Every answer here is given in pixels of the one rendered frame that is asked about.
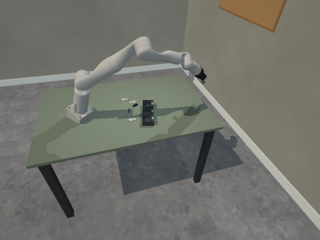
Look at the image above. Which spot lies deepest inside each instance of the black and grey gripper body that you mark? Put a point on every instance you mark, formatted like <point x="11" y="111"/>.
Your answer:
<point x="198" y="74"/>

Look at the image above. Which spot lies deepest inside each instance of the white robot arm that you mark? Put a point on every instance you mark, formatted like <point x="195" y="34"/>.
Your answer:
<point x="143" y="49"/>

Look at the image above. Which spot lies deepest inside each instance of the black three-compartment bin rack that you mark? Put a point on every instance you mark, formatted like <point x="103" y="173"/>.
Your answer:
<point x="148" y="113"/>

